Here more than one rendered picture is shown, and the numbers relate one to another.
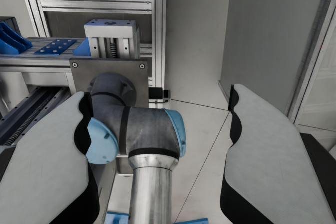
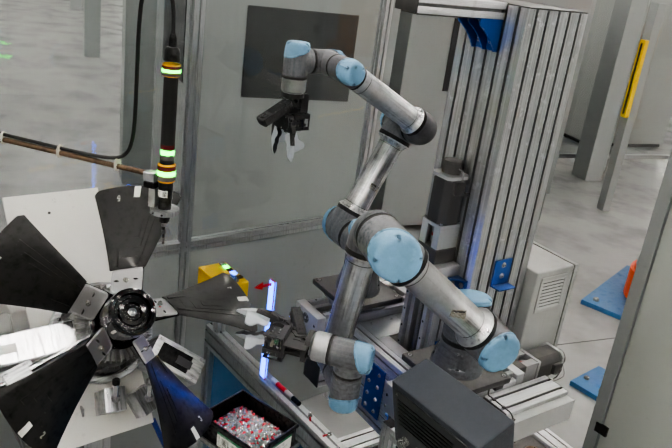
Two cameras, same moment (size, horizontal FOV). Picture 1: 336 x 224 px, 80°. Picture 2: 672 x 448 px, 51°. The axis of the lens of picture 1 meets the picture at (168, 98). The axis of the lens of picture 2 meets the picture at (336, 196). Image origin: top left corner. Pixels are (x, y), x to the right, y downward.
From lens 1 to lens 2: 2.15 m
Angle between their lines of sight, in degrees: 53
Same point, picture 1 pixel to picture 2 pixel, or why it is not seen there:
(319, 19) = (219, 242)
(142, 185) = (357, 193)
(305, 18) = (220, 257)
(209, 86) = not seen: hidden behind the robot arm
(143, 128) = (338, 221)
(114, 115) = (343, 236)
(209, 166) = not seen: hidden behind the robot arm
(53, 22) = not seen: outside the picture
